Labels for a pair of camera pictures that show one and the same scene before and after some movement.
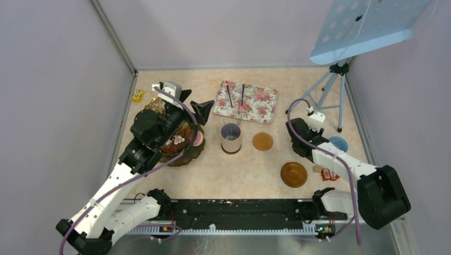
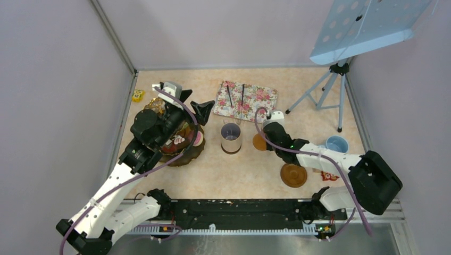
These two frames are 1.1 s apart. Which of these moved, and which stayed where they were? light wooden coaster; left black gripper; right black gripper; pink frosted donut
Moved: right black gripper
Stayed: left black gripper; pink frosted donut; light wooden coaster
